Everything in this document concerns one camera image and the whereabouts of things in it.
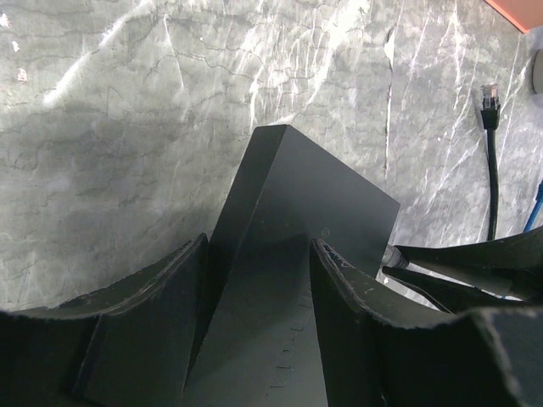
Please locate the black network switch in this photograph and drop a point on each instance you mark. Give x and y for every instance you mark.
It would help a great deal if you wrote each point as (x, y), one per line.
(259, 345)

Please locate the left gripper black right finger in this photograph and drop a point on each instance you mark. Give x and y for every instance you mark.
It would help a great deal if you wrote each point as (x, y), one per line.
(379, 348)

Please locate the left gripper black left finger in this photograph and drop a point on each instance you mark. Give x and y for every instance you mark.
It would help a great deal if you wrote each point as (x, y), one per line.
(128, 344)

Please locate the blue white ceramic bowl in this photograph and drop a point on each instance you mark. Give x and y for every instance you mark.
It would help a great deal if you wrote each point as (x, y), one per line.
(537, 72)

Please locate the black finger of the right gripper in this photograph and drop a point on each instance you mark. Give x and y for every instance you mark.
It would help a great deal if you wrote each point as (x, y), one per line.
(508, 262)
(449, 297)

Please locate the salmon pink tray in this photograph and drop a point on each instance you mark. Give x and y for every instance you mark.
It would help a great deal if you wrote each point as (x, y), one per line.
(525, 15)

